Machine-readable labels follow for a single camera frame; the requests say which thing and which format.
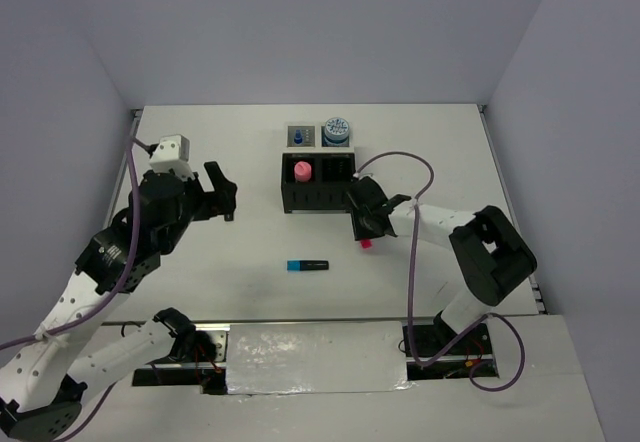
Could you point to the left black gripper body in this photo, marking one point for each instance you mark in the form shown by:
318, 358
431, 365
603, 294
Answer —
202, 205

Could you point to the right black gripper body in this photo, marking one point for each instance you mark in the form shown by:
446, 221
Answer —
362, 228

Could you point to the pink capped tube of clips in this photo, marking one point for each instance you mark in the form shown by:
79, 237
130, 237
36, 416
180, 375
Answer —
302, 171

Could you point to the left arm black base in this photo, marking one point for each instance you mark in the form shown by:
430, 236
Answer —
205, 369

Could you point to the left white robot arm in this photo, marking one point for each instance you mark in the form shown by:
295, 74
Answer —
46, 384

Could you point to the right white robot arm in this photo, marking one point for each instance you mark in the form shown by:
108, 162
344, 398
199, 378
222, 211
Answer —
492, 256

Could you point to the black two-slot organizer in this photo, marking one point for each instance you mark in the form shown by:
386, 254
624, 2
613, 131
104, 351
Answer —
326, 192

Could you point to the white two-slot organizer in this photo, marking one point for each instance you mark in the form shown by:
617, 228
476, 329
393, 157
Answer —
313, 141

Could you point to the blue capped black highlighter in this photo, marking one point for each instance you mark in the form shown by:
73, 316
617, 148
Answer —
307, 265

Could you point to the silver tape sheet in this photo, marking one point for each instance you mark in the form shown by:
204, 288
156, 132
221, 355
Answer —
315, 358

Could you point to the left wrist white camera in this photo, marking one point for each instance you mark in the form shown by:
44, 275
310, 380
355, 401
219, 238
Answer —
172, 156

